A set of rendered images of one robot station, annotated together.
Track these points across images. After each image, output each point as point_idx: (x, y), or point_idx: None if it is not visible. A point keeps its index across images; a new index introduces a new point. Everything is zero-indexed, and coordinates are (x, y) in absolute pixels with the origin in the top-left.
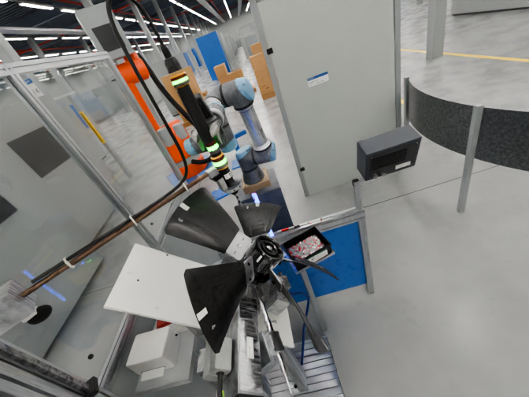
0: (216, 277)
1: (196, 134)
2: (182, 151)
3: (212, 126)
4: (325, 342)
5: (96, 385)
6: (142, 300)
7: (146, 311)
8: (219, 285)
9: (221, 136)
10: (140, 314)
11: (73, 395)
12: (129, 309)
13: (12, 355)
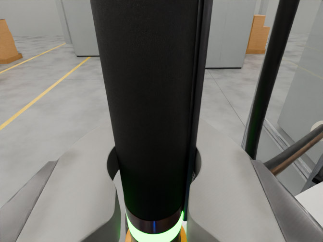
0: (194, 173)
1: (200, 129)
2: (250, 117)
3: (94, 157)
4: (125, 226)
5: (317, 182)
6: (315, 205)
7: (298, 199)
8: (192, 174)
9: None
10: (301, 193)
11: (319, 163)
12: (314, 187)
13: None
